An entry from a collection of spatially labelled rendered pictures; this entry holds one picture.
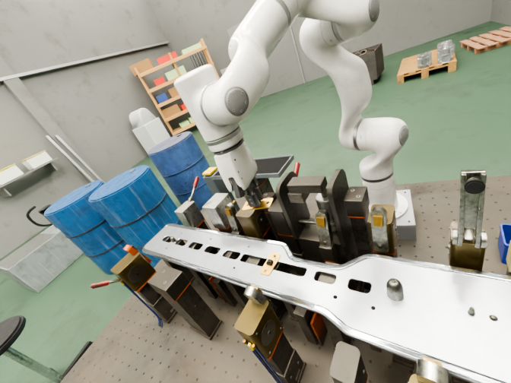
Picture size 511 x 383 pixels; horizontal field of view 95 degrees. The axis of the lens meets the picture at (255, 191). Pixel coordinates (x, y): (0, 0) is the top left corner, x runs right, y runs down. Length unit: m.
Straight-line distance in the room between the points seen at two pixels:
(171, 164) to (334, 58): 2.65
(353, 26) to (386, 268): 0.60
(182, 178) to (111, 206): 1.04
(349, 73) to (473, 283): 0.60
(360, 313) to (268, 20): 0.66
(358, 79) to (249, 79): 0.45
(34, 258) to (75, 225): 1.39
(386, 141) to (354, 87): 0.21
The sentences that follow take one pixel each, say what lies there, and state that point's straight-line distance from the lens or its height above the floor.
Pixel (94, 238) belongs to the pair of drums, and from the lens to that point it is 3.21.
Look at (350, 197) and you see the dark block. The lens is 0.72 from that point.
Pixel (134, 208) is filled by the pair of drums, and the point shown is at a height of 0.76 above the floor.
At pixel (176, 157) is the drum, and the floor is 0.84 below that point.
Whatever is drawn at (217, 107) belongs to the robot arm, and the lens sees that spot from 0.42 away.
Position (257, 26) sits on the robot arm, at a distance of 0.58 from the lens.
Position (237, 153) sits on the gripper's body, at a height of 1.39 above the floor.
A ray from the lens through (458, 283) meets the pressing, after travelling 0.69.
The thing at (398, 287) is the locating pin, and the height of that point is 1.04.
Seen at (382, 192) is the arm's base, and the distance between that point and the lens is 1.06.
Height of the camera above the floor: 1.55
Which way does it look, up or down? 29 degrees down
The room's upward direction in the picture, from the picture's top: 25 degrees counter-clockwise
